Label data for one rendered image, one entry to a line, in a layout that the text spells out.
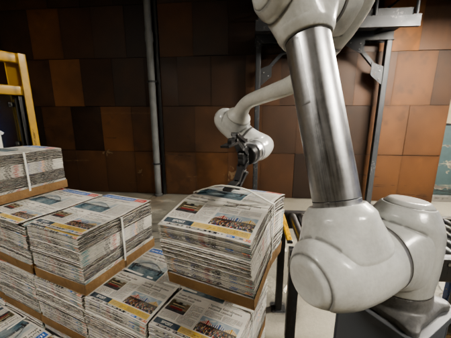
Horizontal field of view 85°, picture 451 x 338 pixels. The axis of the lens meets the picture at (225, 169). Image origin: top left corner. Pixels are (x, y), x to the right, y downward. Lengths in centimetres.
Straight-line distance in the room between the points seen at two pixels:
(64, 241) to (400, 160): 474
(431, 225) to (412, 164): 444
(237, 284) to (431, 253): 44
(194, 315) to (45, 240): 61
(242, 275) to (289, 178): 386
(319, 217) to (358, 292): 14
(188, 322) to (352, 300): 54
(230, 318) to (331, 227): 53
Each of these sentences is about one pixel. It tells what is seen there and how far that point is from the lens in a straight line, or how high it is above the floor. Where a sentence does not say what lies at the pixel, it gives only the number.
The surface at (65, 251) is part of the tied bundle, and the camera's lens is 108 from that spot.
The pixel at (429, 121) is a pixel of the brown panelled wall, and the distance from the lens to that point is 513.
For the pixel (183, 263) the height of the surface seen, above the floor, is 104.
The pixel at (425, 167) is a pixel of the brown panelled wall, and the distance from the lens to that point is 523.
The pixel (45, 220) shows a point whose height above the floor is 107.
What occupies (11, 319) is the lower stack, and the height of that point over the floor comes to 60.
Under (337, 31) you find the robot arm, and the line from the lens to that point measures 77.
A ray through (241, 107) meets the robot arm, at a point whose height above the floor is 149.
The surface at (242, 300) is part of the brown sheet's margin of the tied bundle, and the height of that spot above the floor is 97.
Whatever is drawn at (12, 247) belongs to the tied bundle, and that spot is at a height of 92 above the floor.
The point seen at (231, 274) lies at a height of 106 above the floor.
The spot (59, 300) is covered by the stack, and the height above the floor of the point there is 77.
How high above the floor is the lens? 147
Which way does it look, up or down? 13 degrees down
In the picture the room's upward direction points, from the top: straight up
